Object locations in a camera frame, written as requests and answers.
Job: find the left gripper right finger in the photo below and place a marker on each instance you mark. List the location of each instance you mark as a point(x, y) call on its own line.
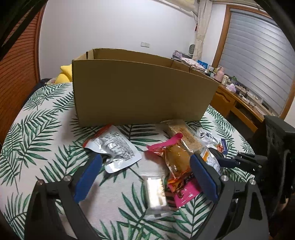
point(238, 211)

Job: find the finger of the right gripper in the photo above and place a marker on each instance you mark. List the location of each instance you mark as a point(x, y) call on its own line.
point(224, 162)
point(249, 162)

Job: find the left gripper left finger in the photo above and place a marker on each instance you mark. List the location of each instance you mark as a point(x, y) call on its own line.
point(43, 220)

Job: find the silver orange-label snack pouch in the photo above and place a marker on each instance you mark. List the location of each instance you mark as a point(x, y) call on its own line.
point(210, 159)

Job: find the white blue snack pouch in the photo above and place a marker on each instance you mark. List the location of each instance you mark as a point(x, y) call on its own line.
point(211, 141)

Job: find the clear grain bar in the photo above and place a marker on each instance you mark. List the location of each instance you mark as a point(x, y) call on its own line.
point(189, 140)

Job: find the brown sausage pink packet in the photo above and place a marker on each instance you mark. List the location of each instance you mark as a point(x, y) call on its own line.
point(181, 182)

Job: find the clear white candy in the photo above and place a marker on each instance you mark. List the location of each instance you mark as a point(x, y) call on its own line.
point(157, 206)

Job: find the white red snack pouch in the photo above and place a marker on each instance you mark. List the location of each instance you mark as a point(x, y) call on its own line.
point(120, 152)

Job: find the wooden sideboard cabinet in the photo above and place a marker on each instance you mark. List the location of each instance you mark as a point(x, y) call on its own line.
point(236, 110)

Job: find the palm leaf print bedsheet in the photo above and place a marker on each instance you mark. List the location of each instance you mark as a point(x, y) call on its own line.
point(45, 142)

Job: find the pink tissue pack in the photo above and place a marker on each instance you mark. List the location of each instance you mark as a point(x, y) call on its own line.
point(231, 88)

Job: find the pink thermos jug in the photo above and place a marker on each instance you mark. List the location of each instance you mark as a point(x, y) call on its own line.
point(219, 74)

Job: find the blue white box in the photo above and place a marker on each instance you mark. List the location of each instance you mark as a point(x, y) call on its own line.
point(203, 64)

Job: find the folded floral cloth stack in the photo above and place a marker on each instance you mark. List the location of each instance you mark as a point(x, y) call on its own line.
point(192, 63)

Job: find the grey window blind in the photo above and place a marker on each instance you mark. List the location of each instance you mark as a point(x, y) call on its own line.
point(259, 55)

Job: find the white small fan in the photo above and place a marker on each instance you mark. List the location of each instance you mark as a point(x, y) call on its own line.
point(191, 49)

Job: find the brown cardboard box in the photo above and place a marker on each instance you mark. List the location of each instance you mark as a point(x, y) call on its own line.
point(117, 86)

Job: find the yellow plush toy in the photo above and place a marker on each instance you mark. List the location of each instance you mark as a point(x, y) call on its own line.
point(65, 75)

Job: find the beige curtain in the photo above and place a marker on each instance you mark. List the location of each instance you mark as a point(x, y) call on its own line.
point(204, 15)

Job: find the white wall switch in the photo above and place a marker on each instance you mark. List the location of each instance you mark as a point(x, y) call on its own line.
point(145, 44)

